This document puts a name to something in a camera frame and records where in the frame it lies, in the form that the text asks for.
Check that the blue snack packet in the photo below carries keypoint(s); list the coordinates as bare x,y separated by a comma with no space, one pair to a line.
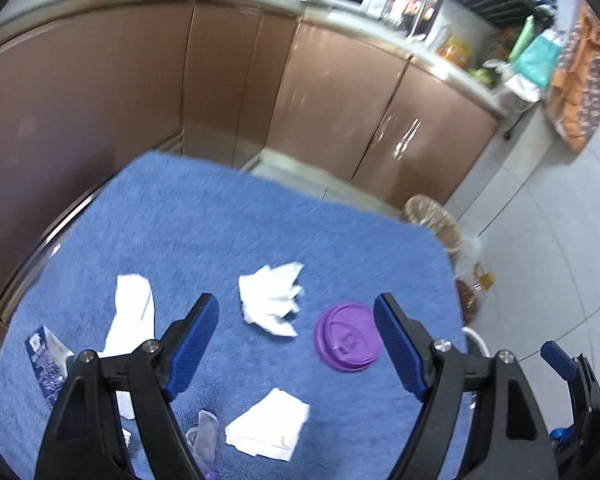
45,365

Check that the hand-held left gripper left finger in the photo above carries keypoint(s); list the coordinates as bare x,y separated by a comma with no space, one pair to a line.
192,345

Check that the yellow packet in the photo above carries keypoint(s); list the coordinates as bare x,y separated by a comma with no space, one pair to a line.
455,52

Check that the long white tissue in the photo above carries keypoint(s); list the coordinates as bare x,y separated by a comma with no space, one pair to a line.
130,305

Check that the white plastic bag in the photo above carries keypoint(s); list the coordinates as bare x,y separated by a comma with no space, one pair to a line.
522,85

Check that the green plastic bag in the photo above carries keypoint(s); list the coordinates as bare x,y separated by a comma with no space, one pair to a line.
535,60

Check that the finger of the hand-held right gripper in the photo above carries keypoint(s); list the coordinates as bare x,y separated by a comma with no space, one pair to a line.
557,358

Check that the white-rimmed grey trash bin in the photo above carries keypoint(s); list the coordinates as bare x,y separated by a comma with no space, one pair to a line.
477,342

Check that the cooking oil bottle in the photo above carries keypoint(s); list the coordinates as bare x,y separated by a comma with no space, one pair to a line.
472,290

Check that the clear plastic wrapper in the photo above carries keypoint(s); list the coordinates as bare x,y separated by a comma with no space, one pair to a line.
207,430

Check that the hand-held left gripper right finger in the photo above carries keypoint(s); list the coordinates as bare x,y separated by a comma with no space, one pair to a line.
400,350

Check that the metal sink faucet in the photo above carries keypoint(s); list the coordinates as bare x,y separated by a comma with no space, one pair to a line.
420,15

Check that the beige trash bin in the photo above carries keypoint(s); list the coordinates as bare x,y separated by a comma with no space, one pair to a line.
430,215

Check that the purple plastic cup lid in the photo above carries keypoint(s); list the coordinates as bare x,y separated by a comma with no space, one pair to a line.
342,335

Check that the blue towel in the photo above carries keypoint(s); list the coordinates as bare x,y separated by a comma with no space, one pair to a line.
205,220

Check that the brown kitchen cabinet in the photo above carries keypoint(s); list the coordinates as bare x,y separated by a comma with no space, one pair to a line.
330,85

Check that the orange floral apron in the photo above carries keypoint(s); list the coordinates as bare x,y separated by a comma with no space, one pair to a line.
580,90

